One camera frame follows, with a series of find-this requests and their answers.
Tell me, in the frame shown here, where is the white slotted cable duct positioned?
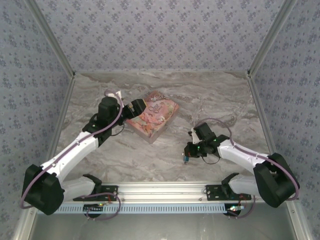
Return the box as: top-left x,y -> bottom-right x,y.
53,202 -> 242,215

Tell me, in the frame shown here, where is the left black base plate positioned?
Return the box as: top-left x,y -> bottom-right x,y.
72,184 -> 119,202

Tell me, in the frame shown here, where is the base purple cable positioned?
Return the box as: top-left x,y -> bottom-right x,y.
74,192 -> 121,221
228,196 -> 256,220

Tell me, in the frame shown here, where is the pink storybook print box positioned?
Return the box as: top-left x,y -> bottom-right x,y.
125,89 -> 181,145

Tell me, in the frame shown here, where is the small circuit board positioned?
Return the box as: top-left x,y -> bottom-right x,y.
226,203 -> 245,218
83,203 -> 105,218

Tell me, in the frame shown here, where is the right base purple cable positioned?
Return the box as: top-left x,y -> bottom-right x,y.
228,196 -> 256,220

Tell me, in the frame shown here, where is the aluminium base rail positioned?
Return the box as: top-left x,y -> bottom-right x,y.
62,181 -> 227,202

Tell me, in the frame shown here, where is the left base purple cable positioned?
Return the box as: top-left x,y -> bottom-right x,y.
74,192 -> 121,221

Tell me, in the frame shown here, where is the left small circuit board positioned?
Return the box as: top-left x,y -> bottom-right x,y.
83,203 -> 105,218

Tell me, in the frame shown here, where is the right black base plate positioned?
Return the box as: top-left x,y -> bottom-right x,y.
205,184 -> 252,201

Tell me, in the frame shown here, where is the right small circuit board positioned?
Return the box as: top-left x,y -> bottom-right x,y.
226,203 -> 245,218

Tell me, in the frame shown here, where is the aluminium frame post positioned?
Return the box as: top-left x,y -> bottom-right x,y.
246,0 -> 298,76
24,0 -> 76,77

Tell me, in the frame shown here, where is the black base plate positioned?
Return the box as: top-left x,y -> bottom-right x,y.
205,184 -> 252,201
72,184 -> 119,202

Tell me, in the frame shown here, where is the aluminium frame side rail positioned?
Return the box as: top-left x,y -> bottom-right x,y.
11,74 -> 76,240
246,74 -> 312,240

